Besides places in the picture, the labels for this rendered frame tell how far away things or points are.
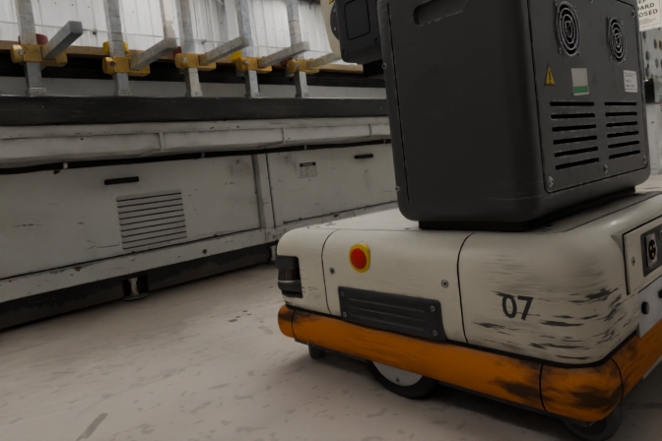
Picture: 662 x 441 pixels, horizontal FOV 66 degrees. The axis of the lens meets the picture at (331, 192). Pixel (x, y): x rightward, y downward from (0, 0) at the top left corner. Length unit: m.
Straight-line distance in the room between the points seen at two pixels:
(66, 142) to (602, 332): 1.48
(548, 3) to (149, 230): 1.59
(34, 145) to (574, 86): 1.41
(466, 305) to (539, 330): 0.11
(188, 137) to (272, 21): 9.82
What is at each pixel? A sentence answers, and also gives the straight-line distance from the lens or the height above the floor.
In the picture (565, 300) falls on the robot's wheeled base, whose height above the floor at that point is 0.21.
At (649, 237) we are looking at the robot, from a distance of 0.89.
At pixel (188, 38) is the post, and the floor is 0.91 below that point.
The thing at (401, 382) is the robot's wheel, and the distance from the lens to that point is 0.92.
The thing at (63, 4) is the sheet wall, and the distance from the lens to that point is 9.68.
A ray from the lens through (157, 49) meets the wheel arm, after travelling 1.61.
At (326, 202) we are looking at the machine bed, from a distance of 2.52.
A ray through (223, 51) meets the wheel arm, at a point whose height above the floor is 0.82.
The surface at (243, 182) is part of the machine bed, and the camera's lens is 2.23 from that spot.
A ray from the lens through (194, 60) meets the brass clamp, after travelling 1.90.
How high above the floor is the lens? 0.41
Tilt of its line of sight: 3 degrees down
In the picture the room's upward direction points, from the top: 6 degrees counter-clockwise
